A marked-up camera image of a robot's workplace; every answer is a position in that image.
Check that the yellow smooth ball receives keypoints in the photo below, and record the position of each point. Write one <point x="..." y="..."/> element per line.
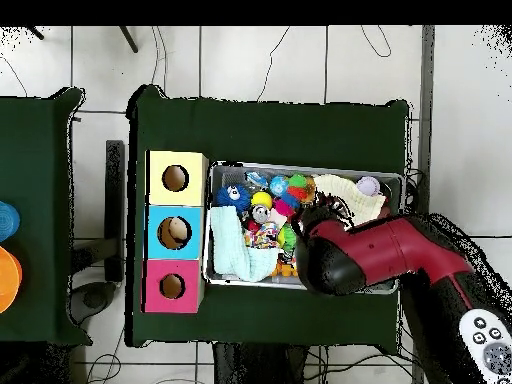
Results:
<point x="262" y="198"/>

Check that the cream muslin cloth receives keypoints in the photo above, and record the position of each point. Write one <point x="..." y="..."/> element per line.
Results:
<point x="360" y="200"/>

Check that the black stand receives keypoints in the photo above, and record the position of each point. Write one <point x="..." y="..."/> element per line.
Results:
<point x="115" y="200"/>

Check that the blue plastic cup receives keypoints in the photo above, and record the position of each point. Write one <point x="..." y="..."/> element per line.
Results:
<point x="8" y="222"/>

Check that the shallow clear mesh bin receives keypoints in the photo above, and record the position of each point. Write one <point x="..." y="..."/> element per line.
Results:
<point x="224" y="172"/>

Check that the light blue muslin cloth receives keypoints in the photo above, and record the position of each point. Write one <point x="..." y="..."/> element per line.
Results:
<point x="228" y="244"/>

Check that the white baseball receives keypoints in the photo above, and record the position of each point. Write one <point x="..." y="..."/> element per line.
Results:
<point x="368" y="186"/>

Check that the green spiky ball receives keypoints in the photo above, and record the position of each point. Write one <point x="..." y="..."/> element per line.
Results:
<point x="288" y="238"/>

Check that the crushed drink can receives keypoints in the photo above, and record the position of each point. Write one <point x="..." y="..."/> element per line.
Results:
<point x="260" y="214"/>

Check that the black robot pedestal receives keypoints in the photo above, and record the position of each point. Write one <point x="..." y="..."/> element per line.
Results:
<point x="256" y="368"/>

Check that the blue spiky ball with eyes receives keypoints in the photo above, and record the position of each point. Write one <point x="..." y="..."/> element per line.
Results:
<point x="231" y="196"/>

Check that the green covered side table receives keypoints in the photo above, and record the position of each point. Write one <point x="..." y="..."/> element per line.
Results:
<point x="40" y="160"/>

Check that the multicolour spiky caterpillar toy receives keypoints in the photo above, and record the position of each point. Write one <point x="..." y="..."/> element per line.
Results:
<point x="296" y="192"/>

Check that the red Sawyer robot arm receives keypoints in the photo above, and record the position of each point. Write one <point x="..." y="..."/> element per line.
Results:
<point x="380" y="248"/>

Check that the blue globe ball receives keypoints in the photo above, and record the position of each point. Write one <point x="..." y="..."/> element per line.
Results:
<point x="278" y="185"/>

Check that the dark green table cloth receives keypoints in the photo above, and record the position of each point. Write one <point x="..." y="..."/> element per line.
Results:
<point x="260" y="132"/>

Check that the wooden three-hole box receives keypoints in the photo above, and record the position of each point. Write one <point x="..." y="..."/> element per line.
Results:
<point x="176" y="200"/>

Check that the orange plastic bowl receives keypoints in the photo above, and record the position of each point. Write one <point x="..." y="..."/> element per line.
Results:
<point x="8" y="280"/>

